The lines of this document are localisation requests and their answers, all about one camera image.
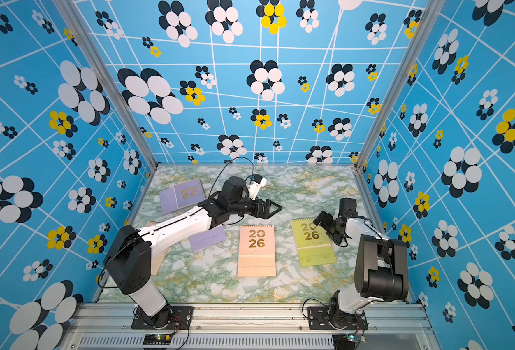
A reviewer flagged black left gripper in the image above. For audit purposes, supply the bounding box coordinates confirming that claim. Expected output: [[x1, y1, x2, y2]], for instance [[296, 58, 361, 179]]
[[231, 195, 284, 219]]

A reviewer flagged green calendar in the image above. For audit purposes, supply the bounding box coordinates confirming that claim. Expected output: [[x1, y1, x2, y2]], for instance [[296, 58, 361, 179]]
[[291, 218, 337, 268]]

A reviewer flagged pink calendar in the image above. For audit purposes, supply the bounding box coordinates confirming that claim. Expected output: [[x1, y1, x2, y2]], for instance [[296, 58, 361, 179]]
[[237, 225, 276, 277], [144, 230, 169, 277]]

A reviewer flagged purple calendar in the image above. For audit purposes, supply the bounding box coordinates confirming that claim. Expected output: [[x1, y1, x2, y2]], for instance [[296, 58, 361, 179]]
[[159, 179, 206, 215], [189, 225, 226, 252]]

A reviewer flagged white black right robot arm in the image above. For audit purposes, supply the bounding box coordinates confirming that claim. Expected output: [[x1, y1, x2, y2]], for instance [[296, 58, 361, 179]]
[[314, 198, 409, 330]]

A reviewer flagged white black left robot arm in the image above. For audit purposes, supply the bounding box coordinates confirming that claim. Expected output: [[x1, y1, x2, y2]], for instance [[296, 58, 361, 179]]
[[104, 174, 282, 329]]

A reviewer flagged right green circuit board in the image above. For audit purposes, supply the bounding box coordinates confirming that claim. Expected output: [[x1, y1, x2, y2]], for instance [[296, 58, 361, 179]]
[[332, 334, 365, 350]]

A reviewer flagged green circuit board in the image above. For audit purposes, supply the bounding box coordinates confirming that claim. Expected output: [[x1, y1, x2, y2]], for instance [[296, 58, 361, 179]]
[[143, 334, 171, 346], [332, 334, 365, 350]]

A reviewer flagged left green circuit board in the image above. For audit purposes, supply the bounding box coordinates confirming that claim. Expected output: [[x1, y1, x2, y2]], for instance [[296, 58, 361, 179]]
[[143, 334, 171, 346]]

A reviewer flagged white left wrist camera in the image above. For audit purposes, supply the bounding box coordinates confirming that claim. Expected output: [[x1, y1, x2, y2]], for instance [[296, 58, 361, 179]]
[[248, 174, 267, 201]]

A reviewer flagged black left camera cable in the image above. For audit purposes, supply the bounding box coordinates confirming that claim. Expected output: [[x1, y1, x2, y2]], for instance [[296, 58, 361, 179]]
[[208, 156, 258, 198]]

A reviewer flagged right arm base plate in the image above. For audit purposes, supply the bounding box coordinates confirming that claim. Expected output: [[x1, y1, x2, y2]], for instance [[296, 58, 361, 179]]
[[306, 306, 369, 332]]

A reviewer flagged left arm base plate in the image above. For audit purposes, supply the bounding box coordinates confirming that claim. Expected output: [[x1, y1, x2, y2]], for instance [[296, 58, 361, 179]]
[[131, 305, 195, 330]]

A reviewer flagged aluminium front rail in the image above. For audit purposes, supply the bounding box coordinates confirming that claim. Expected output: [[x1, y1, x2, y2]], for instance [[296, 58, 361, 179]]
[[61, 303, 440, 349]]

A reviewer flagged aluminium corner post right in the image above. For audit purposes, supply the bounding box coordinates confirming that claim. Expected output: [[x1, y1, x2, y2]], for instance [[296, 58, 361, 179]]
[[356, 0, 446, 172]]

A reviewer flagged aluminium corner post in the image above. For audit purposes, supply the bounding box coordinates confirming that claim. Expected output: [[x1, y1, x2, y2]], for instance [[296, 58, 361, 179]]
[[53, 1, 158, 172], [356, 0, 446, 172]]

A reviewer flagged aluminium corner post left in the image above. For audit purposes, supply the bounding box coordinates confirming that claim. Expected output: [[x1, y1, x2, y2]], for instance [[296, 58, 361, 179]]
[[53, 1, 158, 172]]

